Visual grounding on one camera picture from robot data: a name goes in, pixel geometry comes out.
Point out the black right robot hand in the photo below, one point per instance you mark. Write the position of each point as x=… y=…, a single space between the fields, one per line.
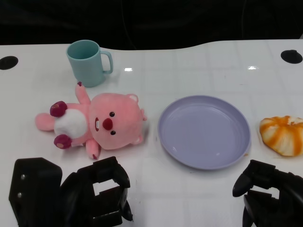
x=284 y=196

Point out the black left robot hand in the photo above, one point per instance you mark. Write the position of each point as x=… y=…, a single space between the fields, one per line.
x=38 y=194

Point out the pink plush beaver doll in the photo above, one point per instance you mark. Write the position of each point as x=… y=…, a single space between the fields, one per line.
x=118 y=113

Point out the lilac plastic plate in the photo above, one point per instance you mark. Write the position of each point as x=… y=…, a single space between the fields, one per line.
x=203 y=130

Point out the orange and white bread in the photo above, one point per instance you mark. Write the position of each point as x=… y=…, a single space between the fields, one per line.
x=281 y=134

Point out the black round table grommet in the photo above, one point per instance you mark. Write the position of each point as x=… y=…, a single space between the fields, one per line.
x=291 y=56
x=8 y=63

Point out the teal plastic mug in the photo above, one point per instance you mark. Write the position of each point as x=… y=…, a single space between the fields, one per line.
x=87 y=68

